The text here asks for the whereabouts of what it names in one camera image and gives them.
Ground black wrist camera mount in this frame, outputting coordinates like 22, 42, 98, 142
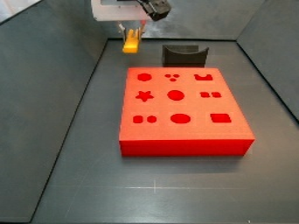
136, 0, 172, 21

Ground red foam shape board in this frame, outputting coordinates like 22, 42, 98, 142
119, 67, 255, 157

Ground black curved fixture block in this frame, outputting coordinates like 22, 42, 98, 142
163, 45, 210, 67

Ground yellow square-circle peg object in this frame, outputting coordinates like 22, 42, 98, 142
123, 29, 140, 53

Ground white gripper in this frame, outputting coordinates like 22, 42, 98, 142
91, 0, 151, 37

